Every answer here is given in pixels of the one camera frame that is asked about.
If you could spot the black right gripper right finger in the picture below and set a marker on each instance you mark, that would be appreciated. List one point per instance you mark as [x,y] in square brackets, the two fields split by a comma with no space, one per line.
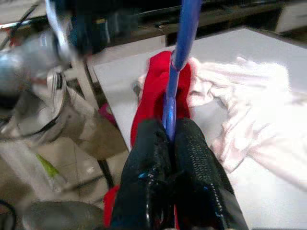
[201,182]

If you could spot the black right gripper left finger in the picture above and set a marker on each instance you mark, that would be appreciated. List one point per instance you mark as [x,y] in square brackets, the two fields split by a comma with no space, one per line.
[146,172]

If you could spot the red garment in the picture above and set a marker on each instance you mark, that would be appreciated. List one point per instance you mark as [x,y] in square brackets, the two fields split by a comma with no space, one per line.
[153,95]

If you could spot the purple clothes hanger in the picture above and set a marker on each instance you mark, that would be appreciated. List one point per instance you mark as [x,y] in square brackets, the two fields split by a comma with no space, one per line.
[184,36]

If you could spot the white garment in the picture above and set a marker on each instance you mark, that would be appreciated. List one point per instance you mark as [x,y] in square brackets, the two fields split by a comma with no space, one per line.
[251,107]

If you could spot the black metal table frame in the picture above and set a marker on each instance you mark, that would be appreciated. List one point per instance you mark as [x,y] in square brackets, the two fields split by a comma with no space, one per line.
[105,172]

